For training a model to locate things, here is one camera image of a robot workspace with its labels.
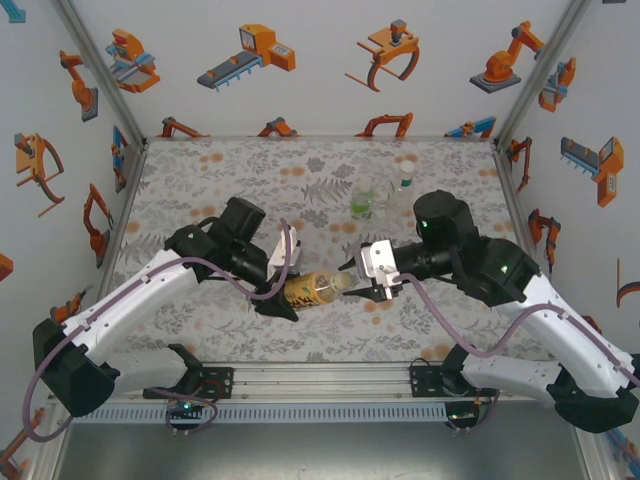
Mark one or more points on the right small circuit board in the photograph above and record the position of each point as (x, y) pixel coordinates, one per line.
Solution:
(460, 416)

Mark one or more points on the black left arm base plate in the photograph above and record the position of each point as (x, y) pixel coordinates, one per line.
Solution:
(220, 382)

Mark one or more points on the yellow drink bottle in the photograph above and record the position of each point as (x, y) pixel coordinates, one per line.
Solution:
(310, 290)

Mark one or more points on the white bottle cap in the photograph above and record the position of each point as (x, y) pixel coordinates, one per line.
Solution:
(408, 166)

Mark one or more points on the green drink bottle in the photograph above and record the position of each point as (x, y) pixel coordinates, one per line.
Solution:
(362, 207)

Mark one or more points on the small circuit board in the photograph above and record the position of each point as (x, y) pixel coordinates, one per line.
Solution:
(460, 416)
(185, 407)

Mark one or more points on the aluminium front frame rail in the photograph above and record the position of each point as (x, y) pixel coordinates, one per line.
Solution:
(320, 382)

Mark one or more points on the left small circuit board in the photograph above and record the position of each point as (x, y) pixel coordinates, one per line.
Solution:
(185, 407)

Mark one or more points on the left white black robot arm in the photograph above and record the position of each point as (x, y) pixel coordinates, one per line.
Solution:
(125, 305)

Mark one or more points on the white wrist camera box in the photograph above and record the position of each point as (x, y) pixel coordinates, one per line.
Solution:
(377, 260)
(280, 255)

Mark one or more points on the aluminium side frame rail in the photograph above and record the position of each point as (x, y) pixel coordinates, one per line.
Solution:
(127, 200)
(510, 200)

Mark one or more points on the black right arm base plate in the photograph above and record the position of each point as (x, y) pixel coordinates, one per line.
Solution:
(422, 380)

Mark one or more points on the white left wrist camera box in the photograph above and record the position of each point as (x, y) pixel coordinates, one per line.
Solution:
(280, 255)

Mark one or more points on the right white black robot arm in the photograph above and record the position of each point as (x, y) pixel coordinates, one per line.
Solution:
(550, 330)

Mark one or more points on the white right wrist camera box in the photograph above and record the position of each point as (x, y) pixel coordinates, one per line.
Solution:
(377, 260)

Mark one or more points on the grey floral table mat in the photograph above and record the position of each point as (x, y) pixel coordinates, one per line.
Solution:
(300, 340)

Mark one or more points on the aluminium frame post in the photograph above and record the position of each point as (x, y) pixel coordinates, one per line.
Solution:
(100, 70)
(542, 70)

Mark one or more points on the clear bottle white green label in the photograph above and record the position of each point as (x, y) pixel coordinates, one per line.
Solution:
(400, 200)

